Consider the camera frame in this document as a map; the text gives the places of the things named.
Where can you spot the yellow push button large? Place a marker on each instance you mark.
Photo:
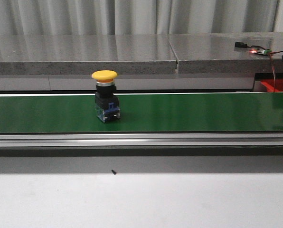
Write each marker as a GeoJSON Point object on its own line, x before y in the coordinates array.
{"type": "Point", "coordinates": [107, 104]}

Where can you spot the small green circuit board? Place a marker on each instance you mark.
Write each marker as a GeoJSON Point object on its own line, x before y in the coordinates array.
{"type": "Point", "coordinates": [260, 51]}

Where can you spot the red plastic bin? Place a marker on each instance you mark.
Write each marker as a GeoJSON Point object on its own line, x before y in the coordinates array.
{"type": "Point", "coordinates": [271, 86]}

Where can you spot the black connector plug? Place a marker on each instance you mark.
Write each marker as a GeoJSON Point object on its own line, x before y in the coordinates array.
{"type": "Point", "coordinates": [241, 45]}

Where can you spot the green conveyor belt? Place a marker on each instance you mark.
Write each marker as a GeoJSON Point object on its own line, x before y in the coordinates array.
{"type": "Point", "coordinates": [237, 112]}

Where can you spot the grey stone countertop left slab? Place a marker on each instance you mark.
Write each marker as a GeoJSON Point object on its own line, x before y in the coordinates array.
{"type": "Point", "coordinates": [84, 54]}

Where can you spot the grey pleated curtain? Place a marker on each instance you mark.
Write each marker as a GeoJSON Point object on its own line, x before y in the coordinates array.
{"type": "Point", "coordinates": [102, 17]}

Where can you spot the aluminium conveyor frame rail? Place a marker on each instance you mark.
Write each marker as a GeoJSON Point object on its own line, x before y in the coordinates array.
{"type": "Point", "coordinates": [140, 140]}

